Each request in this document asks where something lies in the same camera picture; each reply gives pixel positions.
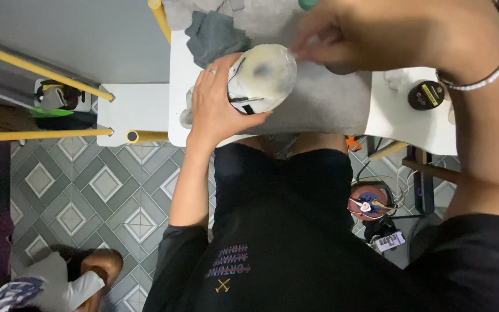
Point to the person's right hand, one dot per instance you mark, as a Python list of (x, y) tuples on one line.
[(375, 32)]

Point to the person's left hand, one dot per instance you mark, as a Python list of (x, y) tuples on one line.
[(212, 108)]

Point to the person's right fingers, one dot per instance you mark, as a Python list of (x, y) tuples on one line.
[(312, 43)]

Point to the white sneaker with translucent sole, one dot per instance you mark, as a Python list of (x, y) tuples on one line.
[(262, 78)]

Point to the green cap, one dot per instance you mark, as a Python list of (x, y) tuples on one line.
[(306, 4)]

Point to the light grey towel mat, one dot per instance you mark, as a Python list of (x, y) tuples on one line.
[(319, 99)]

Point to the clear plastic wrap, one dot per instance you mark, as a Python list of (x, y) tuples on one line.
[(394, 79)]

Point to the dark grey cloth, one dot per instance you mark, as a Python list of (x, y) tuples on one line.
[(215, 37)]

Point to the orange tool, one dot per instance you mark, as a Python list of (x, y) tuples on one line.
[(353, 144)]

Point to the white work table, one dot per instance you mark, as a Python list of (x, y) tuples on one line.
[(405, 125)]

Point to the black round tin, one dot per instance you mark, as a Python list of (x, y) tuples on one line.
[(426, 95)]

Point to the light wooden stick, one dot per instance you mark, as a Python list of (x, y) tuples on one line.
[(388, 150)]

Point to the yellow table leg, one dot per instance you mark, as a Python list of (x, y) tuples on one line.
[(160, 17)]

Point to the red round device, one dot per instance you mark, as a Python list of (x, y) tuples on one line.
[(368, 203)]

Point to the brown wooden bar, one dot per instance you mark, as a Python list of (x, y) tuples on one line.
[(431, 170)]

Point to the black flat bar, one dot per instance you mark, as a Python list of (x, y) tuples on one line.
[(425, 190)]

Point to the small white side table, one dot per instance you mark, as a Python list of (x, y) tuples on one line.
[(132, 106)]

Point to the short yellow tube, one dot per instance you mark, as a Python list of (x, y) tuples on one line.
[(145, 136)]

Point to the person's black shirt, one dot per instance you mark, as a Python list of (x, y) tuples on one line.
[(284, 242)]

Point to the black adapter with white label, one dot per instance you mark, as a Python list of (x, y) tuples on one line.
[(388, 240)]

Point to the green plastic dustpan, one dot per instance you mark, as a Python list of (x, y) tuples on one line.
[(50, 113)]

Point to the long yellow pole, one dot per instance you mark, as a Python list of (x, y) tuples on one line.
[(37, 69), (37, 135)]

